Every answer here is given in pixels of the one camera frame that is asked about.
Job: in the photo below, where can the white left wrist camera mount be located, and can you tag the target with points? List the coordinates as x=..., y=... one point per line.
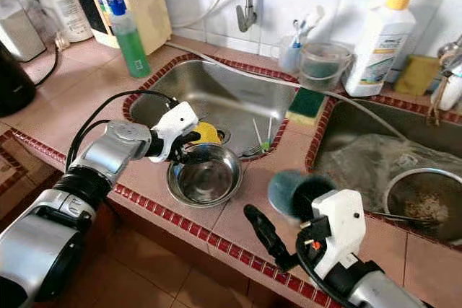
x=177, y=124

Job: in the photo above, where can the green yellow sponge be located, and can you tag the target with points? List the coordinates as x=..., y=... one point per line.
x=305, y=104

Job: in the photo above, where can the clear canister white lid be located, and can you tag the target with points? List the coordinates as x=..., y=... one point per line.
x=22, y=30

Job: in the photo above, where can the yellow plastic bowl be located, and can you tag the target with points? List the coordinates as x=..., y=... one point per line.
x=209, y=133

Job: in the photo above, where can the pale blue toothbrush cup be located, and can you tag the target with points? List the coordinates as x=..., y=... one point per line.
x=289, y=58

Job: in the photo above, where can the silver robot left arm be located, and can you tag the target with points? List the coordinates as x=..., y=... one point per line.
x=43, y=250

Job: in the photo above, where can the clear plastic bag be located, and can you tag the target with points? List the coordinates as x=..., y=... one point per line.
x=375, y=164

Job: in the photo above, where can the green white plastic utensil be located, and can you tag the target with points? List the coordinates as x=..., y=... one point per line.
x=258, y=135
x=269, y=136

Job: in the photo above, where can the white blue toothbrush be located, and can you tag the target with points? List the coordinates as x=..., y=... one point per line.
x=310, y=21

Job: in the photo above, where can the white detergent bottle yellow cap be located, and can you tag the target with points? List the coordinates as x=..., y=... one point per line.
x=379, y=48

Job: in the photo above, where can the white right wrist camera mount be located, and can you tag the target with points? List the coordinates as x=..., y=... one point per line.
x=339, y=225

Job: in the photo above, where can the yellow sponge cloth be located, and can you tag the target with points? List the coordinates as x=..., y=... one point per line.
x=417, y=76

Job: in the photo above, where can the green scouring pad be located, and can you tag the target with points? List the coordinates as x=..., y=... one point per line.
x=323, y=73

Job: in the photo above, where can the dark red cabinet front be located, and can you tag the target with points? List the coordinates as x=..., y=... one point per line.
x=173, y=239

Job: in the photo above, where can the clear plastic cup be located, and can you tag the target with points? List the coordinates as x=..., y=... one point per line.
x=325, y=54

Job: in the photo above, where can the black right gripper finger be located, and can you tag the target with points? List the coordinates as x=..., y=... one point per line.
x=314, y=203
x=267, y=236

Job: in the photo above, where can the green dish soap bottle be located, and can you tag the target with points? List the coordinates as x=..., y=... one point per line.
x=131, y=47

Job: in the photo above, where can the cream water purifier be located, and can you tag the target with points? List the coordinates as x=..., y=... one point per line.
x=151, y=5

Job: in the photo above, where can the white plastic bottle green band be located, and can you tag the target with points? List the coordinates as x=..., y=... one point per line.
x=61, y=12

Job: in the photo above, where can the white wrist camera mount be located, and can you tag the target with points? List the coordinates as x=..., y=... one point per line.
x=339, y=225
x=177, y=124

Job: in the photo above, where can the stainless steel bowl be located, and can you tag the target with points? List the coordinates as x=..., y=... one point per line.
x=206, y=177

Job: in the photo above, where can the steel faucet white sprayer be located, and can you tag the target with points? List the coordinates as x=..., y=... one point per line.
x=449, y=91

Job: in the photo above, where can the black electric kettle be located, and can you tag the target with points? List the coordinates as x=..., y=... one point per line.
x=16, y=81

